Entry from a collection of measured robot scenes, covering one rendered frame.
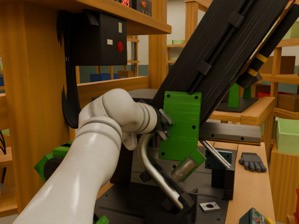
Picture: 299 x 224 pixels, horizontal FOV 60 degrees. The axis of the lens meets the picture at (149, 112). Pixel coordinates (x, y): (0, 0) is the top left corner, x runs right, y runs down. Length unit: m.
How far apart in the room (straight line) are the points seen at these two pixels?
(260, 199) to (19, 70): 0.84
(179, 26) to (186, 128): 9.96
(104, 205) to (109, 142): 0.57
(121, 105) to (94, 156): 0.15
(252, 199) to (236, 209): 0.10
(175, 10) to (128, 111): 10.42
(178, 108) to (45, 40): 0.42
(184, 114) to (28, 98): 0.43
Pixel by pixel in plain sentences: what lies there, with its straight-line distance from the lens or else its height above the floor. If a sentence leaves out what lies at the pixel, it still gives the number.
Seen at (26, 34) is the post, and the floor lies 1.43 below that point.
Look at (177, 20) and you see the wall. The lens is 10.74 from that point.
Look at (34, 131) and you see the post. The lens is 0.73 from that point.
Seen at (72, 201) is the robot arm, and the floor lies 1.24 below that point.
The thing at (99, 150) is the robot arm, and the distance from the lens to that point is 0.34.
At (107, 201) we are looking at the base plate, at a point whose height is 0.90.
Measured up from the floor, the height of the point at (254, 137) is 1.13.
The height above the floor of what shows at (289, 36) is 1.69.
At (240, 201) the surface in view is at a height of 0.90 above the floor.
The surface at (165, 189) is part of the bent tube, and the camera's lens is 0.78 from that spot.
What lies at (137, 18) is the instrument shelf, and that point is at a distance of 0.97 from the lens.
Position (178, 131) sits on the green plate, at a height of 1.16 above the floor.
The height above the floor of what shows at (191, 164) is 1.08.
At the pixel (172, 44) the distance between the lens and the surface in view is 10.20.
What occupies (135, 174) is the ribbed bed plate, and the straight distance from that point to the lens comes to 0.86.
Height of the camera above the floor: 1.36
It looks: 11 degrees down
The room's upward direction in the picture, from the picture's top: straight up
